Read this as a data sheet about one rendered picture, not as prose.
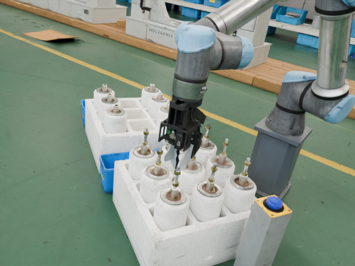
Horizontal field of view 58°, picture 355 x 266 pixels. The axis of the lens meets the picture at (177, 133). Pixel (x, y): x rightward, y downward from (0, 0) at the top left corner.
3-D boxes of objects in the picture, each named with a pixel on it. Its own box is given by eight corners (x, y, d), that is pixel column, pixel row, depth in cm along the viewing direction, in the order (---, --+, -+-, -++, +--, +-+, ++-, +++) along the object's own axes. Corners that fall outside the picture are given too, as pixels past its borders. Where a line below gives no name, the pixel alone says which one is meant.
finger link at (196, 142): (179, 155, 81) (183, 124, 78) (182, 152, 83) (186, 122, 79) (196, 161, 80) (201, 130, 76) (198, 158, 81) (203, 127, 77)
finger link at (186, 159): (170, 178, 80) (174, 146, 76) (181, 168, 85) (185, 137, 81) (181, 182, 79) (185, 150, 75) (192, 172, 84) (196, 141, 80)
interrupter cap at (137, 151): (151, 146, 111) (151, 144, 111) (158, 158, 105) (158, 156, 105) (130, 148, 108) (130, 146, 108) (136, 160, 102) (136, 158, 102)
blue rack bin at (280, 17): (282, 19, 544) (286, 6, 535) (305, 24, 527) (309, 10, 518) (273, 20, 506) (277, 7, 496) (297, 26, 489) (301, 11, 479)
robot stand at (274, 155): (253, 169, 154) (270, 113, 140) (291, 186, 145) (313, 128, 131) (236, 186, 140) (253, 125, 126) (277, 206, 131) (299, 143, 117)
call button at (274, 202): (273, 200, 83) (276, 194, 82) (283, 210, 80) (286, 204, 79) (261, 203, 82) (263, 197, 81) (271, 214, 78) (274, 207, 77)
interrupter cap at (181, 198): (167, 208, 84) (167, 206, 84) (155, 191, 90) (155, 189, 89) (191, 202, 87) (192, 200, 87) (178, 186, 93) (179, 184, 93)
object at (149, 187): (140, 204, 110) (145, 161, 102) (168, 209, 110) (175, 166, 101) (133, 224, 102) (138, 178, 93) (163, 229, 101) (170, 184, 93)
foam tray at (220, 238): (201, 183, 138) (208, 148, 130) (256, 252, 108) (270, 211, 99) (112, 200, 121) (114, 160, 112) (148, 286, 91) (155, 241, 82)
